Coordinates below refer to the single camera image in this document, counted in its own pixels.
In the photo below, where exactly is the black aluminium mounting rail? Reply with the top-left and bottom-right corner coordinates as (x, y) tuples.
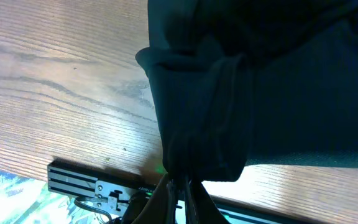
(47, 161), (304, 223)

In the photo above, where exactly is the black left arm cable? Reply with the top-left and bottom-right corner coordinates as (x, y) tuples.
(73, 196), (114, 224)

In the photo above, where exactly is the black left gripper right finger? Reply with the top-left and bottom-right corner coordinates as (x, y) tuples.
(183, 177), (229, 224)

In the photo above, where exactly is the dark teal t-shirt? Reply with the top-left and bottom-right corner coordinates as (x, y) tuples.
(136, 0), (358, 181)

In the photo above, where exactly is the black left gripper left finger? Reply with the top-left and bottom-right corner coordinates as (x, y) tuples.
(132, 174), (178, 224)

